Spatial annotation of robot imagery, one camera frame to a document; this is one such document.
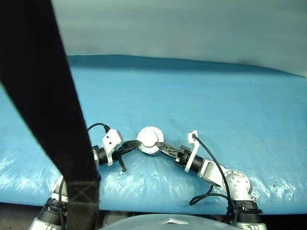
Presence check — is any blue table cover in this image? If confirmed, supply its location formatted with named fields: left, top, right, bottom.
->
left=0, top=54, right=307, bottom=215

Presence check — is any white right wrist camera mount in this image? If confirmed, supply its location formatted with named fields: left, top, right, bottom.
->
left=184, top=130, right=201, bottom=173

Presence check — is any black harness strap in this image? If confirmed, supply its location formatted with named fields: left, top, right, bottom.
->
left=0, top=0, right=102, bottom=230

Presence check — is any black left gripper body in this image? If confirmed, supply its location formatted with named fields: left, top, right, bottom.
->
left=112, top=143, right=127, bottom=162

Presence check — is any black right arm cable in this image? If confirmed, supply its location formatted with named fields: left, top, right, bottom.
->
left=189, top=134, right=239, bottom=227

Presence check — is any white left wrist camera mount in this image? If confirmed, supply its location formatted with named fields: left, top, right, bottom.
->
left=102, top=129, right=123, bottom=166

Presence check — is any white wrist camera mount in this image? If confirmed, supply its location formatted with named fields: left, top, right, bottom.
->
left=102, top=129, right=123, bottom=166
left=184, top=130, right=201, bottom=173

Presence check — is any silver robot torso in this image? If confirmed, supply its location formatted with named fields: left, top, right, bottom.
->
left=98, top=214, right=228, bottom=230

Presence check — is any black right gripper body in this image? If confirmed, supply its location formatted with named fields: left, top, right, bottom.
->
left=174, top=145, right=192, bottom=169

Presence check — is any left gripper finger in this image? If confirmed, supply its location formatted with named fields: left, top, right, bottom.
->
left=117, top=154, right=127, bottom=173
left=123, top=140, right=143, bottom=154

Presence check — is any white round disc object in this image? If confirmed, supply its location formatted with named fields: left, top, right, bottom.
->
left=136, top=126, right=165, bottom=149

